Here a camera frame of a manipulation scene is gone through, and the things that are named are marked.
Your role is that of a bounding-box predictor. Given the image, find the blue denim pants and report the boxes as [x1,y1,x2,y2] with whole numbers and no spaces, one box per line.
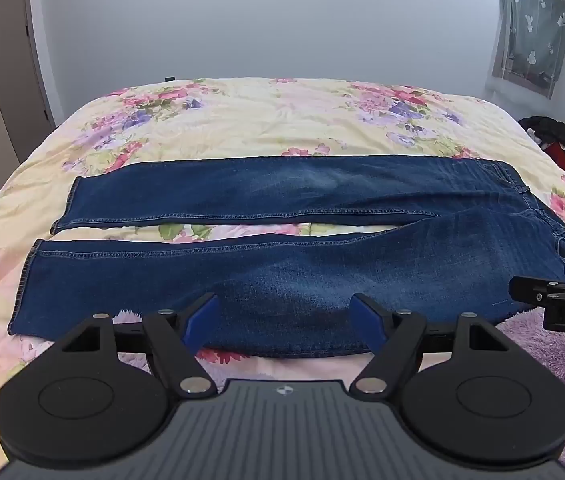
[7,154,565,360]

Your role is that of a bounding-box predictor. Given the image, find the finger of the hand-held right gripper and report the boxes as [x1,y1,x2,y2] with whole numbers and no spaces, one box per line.
[508,259,565,307]

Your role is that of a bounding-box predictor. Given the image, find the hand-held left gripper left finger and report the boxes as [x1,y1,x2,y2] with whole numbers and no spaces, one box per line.
[55,292,221,399]

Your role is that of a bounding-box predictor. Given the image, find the pile of dark clothes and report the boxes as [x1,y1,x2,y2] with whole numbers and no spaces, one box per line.
[517,115,565,196]

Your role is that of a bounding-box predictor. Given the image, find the green floral curtain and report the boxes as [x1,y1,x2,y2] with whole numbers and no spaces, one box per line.
[491,0,565,101]

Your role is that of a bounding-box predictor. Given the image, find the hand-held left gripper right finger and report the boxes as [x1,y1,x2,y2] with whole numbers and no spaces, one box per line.
[349,292,514,397]

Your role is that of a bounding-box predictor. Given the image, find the floral bedspread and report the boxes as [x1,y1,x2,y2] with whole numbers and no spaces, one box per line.
[0,77,565,461]

